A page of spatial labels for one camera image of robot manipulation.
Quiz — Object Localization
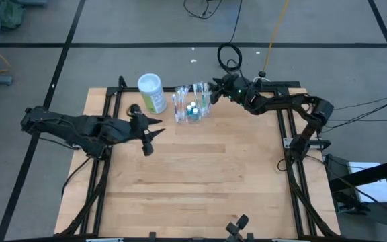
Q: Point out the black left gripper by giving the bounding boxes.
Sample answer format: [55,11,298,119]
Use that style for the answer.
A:
[126,112,167,157]

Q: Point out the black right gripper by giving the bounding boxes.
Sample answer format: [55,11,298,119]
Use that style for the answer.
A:
[208,73,259,106]

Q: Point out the clear acrylic organizer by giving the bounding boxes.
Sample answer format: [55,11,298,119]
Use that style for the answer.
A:
[172,81,213,124]

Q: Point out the white wipes canister green label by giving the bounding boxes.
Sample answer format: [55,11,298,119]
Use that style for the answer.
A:
[136,73,169,115]

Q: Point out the black table plate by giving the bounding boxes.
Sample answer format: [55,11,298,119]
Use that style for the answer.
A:
[253,80,301,90]

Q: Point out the black beam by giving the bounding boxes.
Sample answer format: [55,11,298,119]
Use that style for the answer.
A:
[327,155,387,193]

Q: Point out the green bag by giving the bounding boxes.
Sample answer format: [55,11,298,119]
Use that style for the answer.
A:
[0,0,26,30]

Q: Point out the white box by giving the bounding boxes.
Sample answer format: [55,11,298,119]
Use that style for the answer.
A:
[345,161,387,204]

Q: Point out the black right camera cable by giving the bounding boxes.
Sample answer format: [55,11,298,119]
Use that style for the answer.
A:
[226,58,245,80]

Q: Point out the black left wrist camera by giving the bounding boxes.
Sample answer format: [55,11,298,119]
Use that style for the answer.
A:
[128,103,141,118]

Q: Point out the black coiled floor cable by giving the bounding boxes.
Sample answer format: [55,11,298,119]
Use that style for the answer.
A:
[216,42,243,73]

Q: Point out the black aluminium table frame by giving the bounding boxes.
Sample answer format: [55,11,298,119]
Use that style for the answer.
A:
[57,75,341,242]

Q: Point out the yellow hanging cable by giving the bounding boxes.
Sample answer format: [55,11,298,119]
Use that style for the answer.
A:
[263,0,290,73]

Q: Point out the black camera on mount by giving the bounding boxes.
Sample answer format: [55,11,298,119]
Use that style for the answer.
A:
[225,214,250,242]

